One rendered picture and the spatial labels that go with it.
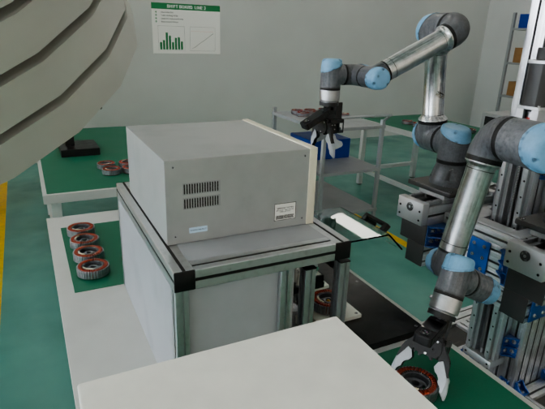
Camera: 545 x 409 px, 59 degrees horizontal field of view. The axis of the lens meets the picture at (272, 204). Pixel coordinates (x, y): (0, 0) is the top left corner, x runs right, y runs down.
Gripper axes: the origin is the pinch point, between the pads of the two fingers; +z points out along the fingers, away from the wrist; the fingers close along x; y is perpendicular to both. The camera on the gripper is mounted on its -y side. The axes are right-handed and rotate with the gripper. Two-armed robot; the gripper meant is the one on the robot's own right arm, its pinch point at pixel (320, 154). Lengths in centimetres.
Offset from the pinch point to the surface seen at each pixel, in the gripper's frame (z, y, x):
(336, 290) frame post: 18, -36, -62
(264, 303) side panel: 16, -57, -62
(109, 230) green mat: 40, -71, 55
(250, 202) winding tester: -4, -55, -50
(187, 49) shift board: -20, 120, 483
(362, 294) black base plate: 38, -8, -40
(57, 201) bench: 44, -86, 117
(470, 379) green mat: 40, -8, -85
